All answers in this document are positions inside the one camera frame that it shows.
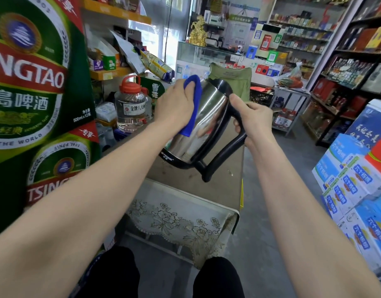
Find person's left hand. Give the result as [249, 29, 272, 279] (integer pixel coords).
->
[154, 79, 196, 134]

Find person's right hand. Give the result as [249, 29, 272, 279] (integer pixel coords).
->
[229, 94, 275, 149]

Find blue cleaning cloth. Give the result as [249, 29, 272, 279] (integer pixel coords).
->
[179, 74, 202, 137]

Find stainless steel electric kettle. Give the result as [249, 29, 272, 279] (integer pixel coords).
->
[159, 78, 247, 183]

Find person's left forearm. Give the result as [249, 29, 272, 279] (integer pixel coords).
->
[0, 119, 178, 298]

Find person's right forearm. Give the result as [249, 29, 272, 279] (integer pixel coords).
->
[246, 135, 381, 298]

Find black plastic crate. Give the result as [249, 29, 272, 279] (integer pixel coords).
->
[250, 88, 274, 107]

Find green garment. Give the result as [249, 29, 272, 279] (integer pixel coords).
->
[208, 62, 252, 103]

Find glass display counter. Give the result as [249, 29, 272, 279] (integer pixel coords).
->
[176, 42, 241, 80]

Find green sign box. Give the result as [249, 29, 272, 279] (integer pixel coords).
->
[139, 76, 165, 106]

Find yellow white snack packets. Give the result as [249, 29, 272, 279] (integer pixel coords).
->
[140, 50, 175, 83]

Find metal rack table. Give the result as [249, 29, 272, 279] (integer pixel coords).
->
[271, 86, 311, 137]

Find plastic bag with goods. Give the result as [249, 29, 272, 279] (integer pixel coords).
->
[276, 62, 304, 89]

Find golden statue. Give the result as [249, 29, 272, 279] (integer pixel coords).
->
[189, 15, 208, 47]

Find clear jug with red cap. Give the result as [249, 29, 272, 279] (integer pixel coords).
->
[114, 75, 149, 133]

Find white paper sheets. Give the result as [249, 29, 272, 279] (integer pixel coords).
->
[110, 29, 146, 75]

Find green white small box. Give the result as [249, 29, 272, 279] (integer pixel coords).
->
[102, 54, 117, 71]

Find white plastic packet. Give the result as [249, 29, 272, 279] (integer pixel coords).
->
[95, 102, 117, 123]

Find shelf of cigarette packs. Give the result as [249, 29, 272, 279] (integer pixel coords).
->
[268, 0, 350, 78]

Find yellow store shelf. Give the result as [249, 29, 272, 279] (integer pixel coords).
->
[80, 0, 152, 82]

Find dark wooden liquor shelf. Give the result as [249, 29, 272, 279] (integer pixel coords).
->
[302, 0, 381, 147]

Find white lace tablecloth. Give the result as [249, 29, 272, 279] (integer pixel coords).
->
[126, 178, 241, 269]

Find large blue gift box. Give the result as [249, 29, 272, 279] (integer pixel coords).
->
[345, 99, 381, 150]

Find stack of blue white cartons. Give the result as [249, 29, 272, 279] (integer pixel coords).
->
[312, 133, 381, 272]

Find small green beer carton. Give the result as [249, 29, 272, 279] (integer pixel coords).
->
[23, 121, 101, 212]

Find red orange carton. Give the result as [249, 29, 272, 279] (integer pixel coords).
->
[364, 130, 381, 181]

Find large green beer carton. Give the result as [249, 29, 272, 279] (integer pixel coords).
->
[0, 0, 96, 167]

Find person's right leg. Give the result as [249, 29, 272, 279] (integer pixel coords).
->
[193, 257, 246, 298]

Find person's leg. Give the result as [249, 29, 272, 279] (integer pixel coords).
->
[73, 246, 141, 298]
[193, 257, 246, 298]

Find person's left leg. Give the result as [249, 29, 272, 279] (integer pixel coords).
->
[73, 246, 141, 298]

